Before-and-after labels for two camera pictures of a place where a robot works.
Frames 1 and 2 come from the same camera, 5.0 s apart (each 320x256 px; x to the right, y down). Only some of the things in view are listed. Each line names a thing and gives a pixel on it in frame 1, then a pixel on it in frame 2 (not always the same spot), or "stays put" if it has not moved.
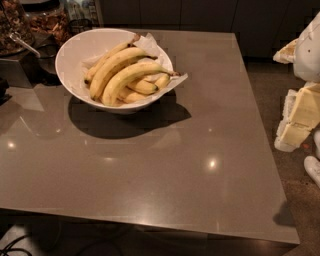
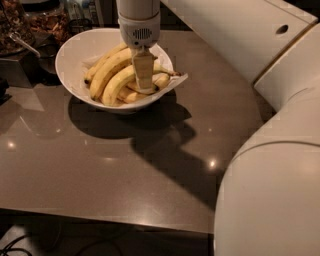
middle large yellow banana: x=115 y=62 stays put
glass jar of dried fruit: x=46 y=22 stays put
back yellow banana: x=109 y=55 stays put
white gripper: x=308 y=50 → x=140 y=32
